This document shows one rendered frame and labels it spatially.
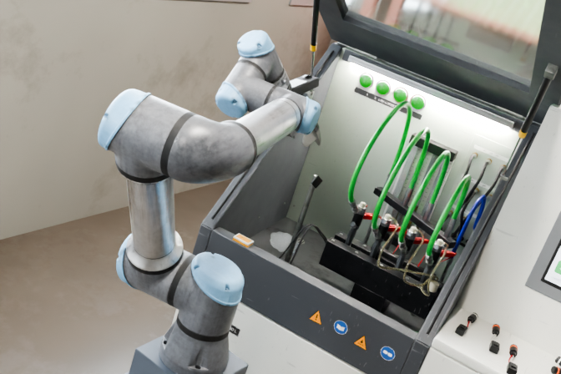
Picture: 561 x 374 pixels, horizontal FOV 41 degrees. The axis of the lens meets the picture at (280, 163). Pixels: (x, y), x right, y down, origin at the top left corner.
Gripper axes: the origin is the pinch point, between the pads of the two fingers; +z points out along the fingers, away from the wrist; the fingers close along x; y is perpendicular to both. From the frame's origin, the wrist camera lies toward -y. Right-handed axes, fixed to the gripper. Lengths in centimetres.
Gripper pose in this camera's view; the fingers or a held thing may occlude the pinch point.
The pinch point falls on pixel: (306, 136)
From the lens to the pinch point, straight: 189.2
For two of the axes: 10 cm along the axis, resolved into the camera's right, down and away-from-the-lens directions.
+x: 7.8, 2.3, -5.8
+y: -5.3, 7.5, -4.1
